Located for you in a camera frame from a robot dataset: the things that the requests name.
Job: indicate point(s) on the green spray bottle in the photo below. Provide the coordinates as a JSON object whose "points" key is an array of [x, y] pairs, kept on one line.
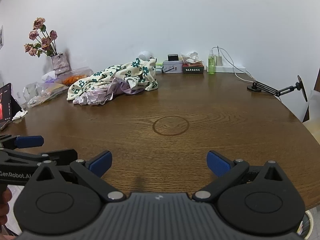
{"points": [[211, 65]]}

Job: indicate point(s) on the white power strip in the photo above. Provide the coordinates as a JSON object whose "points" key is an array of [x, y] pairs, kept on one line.
{"points": [[232, 69]]}

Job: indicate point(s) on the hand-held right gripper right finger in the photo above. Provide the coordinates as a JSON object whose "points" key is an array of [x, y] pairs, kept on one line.
{"points": [[218, 164]]}

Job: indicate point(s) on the small green white boxes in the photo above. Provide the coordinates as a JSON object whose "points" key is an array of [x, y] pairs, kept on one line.
{"points": [[159, 68]]}

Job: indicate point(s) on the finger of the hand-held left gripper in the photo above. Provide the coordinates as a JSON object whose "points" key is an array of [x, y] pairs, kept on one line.
{"points": [[30, 141], [63, 154]]}

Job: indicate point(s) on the grey tin box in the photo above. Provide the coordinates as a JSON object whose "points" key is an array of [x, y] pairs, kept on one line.
{"points": [[172, 68]]}

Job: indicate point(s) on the crumpled white tissue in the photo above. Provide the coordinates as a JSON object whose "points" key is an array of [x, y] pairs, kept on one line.
{"points": [[20, 115]]}

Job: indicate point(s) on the person's left hand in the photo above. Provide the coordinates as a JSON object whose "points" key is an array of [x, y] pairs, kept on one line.
{"points": [[6, 202]]}

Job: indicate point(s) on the pink floral garment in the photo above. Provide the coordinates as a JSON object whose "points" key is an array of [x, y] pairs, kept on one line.
{"points": [[97, 96]]}

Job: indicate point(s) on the round waste bin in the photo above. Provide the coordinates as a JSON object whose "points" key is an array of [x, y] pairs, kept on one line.
{"points": [[305, 226]]}

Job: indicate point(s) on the cream green floral dress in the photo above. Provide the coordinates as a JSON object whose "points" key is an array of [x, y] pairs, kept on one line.
{"points": [[110, 76]]}

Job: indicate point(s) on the black tablet on stand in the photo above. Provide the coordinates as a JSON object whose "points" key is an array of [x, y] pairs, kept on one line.
{"points": [[6, 102]]}

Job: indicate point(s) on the white tissue paper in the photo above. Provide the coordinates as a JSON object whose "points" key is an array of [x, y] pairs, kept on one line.
{"points": [[191, 57]]}

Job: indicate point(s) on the white robot-shaped speaker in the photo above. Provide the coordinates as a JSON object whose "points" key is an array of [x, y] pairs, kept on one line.
{"points": [[144, 55]]}

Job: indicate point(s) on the black power adapter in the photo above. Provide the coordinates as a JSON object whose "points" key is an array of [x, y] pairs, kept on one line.
{"points": [[173, 57]]}

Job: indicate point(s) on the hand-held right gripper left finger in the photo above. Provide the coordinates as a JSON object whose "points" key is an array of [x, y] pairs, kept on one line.
{"points": [[101, 164]]}

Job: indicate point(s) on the patterned flower vase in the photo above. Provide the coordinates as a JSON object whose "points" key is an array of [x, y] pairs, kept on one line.
{"points": [[60, 63]]}

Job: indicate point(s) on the clear plastic bag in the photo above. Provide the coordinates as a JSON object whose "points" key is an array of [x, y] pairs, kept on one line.
{"points": [[42, 92]]}

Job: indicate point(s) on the dried pink roses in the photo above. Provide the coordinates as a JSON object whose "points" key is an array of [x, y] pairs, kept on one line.
{"points": [[46, 42]]}

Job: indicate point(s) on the white charger plug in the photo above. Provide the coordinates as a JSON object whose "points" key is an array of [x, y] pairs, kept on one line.
{"points": [[219, 60]]}

